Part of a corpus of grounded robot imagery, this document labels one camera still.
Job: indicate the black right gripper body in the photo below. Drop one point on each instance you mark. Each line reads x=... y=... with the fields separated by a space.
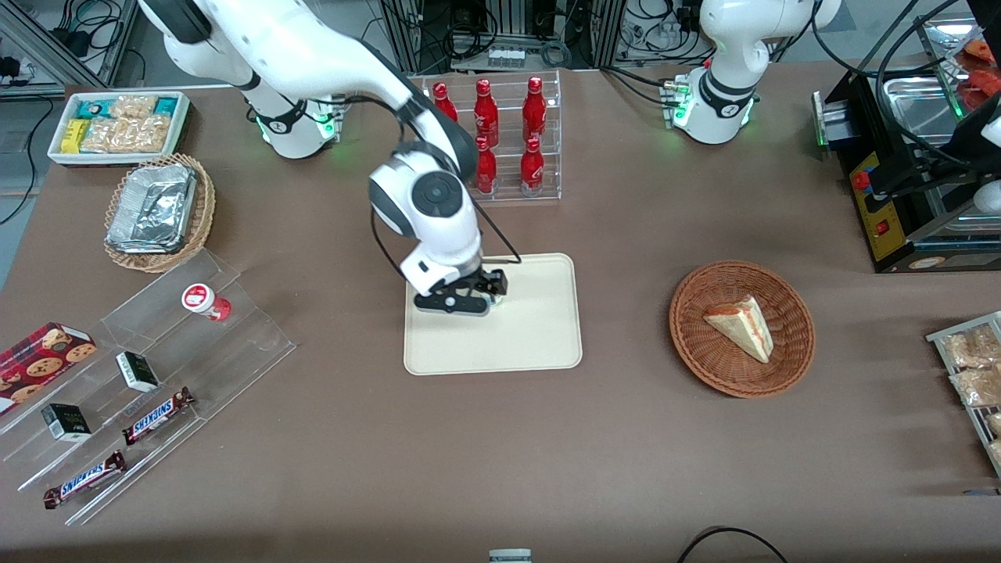
x=490 y=281

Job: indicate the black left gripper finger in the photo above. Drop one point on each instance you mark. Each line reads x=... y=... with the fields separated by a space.
x=899 y=181

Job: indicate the green-lidded yogurt cup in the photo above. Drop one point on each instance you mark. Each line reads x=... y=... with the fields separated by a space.
x=496 y=301

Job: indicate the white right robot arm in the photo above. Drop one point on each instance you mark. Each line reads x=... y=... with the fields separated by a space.
x=313 y=47

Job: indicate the beige plastic tray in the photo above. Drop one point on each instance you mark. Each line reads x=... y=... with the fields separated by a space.
x=532 y=328

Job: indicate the steel tray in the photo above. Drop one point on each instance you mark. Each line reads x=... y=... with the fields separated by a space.
x=915 y=109

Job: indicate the silver foil tray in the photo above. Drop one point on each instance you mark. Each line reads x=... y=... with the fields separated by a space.
x=156 y=207

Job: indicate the black sealing machine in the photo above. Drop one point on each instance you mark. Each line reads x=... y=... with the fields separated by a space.
x=887 y=234

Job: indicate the red food packet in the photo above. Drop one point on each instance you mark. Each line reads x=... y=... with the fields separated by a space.
x=984 y=51
x=981 y=90

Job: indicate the clear acrylic bottle rack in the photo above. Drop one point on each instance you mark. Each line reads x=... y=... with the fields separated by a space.
x=516 y=198

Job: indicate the red cola bottle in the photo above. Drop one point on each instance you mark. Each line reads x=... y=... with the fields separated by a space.
x=486 y=117
x=532 y=170
x=446 y=103
x=534 y=113
x=487 y=173

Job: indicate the clear snack bag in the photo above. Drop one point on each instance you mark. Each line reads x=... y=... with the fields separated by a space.
x=974 y=348
x=977 y=387

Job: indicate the wrapped triangle sandwich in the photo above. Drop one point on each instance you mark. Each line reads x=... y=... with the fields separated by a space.
x=743 y=328

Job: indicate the white power strip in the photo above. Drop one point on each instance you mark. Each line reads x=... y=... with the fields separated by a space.
x=506 y=58

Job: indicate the brown wicker basket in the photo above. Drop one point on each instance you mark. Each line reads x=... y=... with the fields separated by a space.
x=704 y=360

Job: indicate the clear acrylic step display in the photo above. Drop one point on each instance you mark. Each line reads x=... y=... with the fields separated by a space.
x=235 y=344

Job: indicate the small grey device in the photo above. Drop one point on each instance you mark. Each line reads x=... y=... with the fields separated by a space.
x=510 y=556

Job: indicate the red-lidded yogurt cup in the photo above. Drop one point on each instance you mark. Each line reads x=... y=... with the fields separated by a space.
x=199 y=299

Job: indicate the light wicker basket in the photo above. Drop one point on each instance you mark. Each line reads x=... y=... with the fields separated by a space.
x=202 y=215

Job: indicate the Snickers bar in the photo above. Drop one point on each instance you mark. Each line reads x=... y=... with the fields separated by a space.
x=156 y=416
x=84 y=479

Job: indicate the small black box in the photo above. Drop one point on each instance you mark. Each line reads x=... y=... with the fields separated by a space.
x=66 y=422
x=138 y=372

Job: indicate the teal snack packet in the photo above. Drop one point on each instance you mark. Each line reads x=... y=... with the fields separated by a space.
x=166 y=107
x=92 y=109

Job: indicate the large clear nut bag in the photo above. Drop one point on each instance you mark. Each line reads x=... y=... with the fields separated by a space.
x=129 y=135

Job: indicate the white snack bin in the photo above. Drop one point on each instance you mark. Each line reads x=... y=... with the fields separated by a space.
x=117 y=159

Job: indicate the small clear nut bag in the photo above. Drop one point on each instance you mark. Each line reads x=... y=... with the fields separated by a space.
x=133 y=107

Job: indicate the yellow snack packet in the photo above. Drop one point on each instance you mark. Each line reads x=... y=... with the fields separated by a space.
x=74 y=137

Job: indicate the red cookie box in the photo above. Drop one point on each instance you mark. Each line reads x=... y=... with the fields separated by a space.
x=39 y=361

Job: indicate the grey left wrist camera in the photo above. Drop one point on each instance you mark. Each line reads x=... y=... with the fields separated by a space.
x=989 y=197

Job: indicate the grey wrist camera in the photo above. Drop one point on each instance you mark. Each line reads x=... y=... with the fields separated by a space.
x=989 y=197
x=438 y=303

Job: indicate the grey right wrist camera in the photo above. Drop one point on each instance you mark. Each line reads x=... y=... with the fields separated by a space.
x=438 y=303

